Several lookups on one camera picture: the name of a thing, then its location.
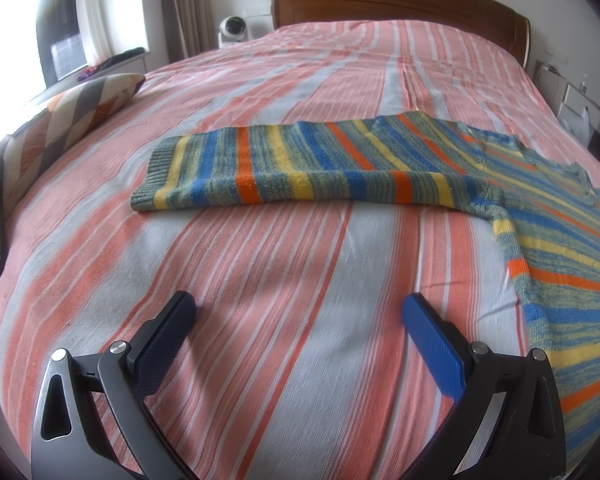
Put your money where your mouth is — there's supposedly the black windowsill item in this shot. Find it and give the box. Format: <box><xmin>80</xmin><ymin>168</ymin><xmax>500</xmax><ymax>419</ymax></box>
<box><xmin>82</xmin><ymin>47</ymin><xmax>146</xmax><ymax>75</ymax></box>

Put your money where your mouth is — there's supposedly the white bedside table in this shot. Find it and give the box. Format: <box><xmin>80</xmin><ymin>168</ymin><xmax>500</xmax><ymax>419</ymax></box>
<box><xmin>557</xmin><ymin>82</ymin><xmax>600</xmax><ymax>136</ymax></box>

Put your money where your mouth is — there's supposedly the white round camera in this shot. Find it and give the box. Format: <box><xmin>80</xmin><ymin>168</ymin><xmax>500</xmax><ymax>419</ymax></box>
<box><xmin>216</xmin><ymin>16</ymin><xmax>254</xmax><ymax>49</ymax></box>

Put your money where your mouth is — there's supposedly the striped knit sweater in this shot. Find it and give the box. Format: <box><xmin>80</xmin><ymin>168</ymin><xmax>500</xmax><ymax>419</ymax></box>
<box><xmin>130</xmin><ymin>112</ymin><xmax>600</xmax><ymax>467</ymax></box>

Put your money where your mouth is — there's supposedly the diamond pattern pillow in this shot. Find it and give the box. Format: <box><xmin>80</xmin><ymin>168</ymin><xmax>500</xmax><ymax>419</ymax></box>
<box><xmin>2</xmin><ymin>72</ymin><xmax>147</xmax><ymax>206</ymax></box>

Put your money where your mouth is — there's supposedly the window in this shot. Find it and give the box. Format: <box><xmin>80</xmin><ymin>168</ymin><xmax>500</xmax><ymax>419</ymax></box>
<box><xmin>0</xmin><ymin>0</ymin><xmax>90</xmax><ymax>106</ymax></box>

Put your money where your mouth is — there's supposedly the pink striped bed sheet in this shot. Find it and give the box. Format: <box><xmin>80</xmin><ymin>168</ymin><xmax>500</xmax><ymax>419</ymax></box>
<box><xmin>0</xmin><ymin>17</ymin><xmax>600</xmax><ymax>480</ymax></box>

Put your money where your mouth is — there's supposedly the white plastic bag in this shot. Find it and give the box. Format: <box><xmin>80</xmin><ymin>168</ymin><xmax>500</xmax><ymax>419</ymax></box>
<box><xmin>570</xmin><ymin>107</ymin><xmax>592</xmax><ymax>147</ymax></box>

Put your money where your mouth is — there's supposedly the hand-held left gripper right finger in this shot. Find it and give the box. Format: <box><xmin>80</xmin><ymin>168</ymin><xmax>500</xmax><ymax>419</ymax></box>
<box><xmin>401</xmin><ymin>292</ymin><xmax>567</xmax><ymax>480</ymax></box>

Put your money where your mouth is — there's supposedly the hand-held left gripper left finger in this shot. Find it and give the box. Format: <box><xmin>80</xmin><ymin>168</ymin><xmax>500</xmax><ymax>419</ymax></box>
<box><xmin>30</xmin><ymin>290</ymin><xmax>198</xmax><ymax>480</ymax></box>

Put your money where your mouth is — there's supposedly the beige curtain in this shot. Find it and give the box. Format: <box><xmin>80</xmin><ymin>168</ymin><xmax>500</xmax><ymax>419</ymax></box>
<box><xmin>157</xmin><ymin>0</ymin><xmax>219</xmax><ymax>61</ymax></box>

